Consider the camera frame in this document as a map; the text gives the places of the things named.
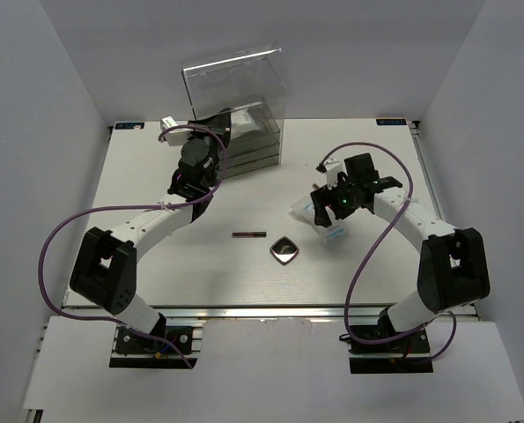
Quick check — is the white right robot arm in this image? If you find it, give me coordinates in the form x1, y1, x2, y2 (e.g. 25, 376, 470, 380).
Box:
310, 153, 491, 352

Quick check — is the dark lip gloss tube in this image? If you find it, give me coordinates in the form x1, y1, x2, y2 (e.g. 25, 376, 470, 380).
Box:
232, 231, 267, 239

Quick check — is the blue label corner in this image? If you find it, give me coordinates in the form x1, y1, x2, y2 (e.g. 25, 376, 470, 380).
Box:
375, 118, 407, 126
114, 122, 144, 130

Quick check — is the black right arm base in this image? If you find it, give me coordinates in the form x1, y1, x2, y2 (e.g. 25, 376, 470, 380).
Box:
339, 307, 433, 375

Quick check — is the clear acrylic drawer organizer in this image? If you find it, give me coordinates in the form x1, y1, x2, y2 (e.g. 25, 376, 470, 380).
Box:
181, 41, 289, 178

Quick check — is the blue label right corner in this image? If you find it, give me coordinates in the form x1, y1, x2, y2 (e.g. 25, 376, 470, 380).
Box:
375, 118, 407, 126

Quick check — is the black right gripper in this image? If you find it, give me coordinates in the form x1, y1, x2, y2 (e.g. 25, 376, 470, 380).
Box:
310, 174, 358, 228

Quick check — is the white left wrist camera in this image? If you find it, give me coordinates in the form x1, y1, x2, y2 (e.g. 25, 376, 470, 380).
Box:
159, 115, 191, 147

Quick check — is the blue label left corner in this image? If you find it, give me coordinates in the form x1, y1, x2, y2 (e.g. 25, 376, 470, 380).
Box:
114, 122, 144, 130

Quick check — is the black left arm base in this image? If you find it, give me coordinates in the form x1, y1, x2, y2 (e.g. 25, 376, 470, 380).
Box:
109, 318, 203, 369

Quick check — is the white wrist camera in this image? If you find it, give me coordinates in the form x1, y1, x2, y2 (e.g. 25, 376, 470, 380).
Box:
159, 115, 191, 147
316, 157, 343, 189

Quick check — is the cotton pad packet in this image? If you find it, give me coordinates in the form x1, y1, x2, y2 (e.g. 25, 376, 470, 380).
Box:
291, 196, 348, 243
231, 109, 259, 139

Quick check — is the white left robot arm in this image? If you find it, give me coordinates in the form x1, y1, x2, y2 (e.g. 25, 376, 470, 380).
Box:
70, 108, 232, 353

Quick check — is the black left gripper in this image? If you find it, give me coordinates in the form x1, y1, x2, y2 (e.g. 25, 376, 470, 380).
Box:
185, 108, 230, 188

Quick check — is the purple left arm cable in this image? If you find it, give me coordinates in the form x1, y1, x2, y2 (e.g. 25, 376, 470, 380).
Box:
39, 125, 230, 369

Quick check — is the black square compact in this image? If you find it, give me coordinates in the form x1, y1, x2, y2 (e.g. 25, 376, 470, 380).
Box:
269, 236, 299, 265

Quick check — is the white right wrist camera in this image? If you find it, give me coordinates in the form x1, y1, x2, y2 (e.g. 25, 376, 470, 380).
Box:
316, 157, 343, 189

